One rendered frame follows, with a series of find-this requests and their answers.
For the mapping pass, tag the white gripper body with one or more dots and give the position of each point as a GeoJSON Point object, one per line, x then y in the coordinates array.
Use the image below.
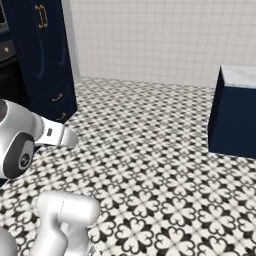
{"type": "Point", "coordinates": [67, 138]}

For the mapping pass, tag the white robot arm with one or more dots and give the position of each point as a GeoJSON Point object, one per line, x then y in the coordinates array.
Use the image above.
{"type": "Point", "coordinates": [16, 140]}

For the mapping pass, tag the navy counter with marble top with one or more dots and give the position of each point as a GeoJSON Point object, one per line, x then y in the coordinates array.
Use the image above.
{"type": "Point", "coordinates": [233, 116]}

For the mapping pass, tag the navy tall cupboard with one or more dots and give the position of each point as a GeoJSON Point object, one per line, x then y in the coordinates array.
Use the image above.
{"type": "Point", "coordinates": [40, 66]}

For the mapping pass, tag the black built-in oven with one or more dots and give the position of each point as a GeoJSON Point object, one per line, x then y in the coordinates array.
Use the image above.
{"type": "Point", "coordinates": [8, 76]}

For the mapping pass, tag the gold oven knob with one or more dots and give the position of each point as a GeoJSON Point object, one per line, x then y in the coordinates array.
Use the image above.
{"type": "Point", "coordinates": [6, 49]}

